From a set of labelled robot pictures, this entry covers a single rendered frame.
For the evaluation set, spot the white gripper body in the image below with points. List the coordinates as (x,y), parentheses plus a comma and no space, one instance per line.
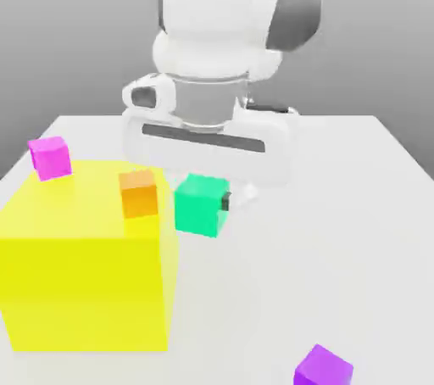
(203,157)

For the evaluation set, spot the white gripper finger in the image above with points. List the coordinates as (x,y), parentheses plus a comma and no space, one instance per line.
(244,195)

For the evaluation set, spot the small green cube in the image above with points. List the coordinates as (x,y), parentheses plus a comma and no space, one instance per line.
(198,205)

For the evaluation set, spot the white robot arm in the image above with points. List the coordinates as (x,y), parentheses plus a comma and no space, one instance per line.
(210,18)

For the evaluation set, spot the small orange cube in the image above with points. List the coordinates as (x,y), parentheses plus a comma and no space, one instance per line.
(139,196)

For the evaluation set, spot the small magenta cube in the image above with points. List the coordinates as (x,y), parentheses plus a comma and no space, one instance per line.
(51,157)

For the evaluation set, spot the small purple cube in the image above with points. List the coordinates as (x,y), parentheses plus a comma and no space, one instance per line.
(322,368)

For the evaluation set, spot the large yellow box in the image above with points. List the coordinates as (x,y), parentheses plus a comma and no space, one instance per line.
(81,269)

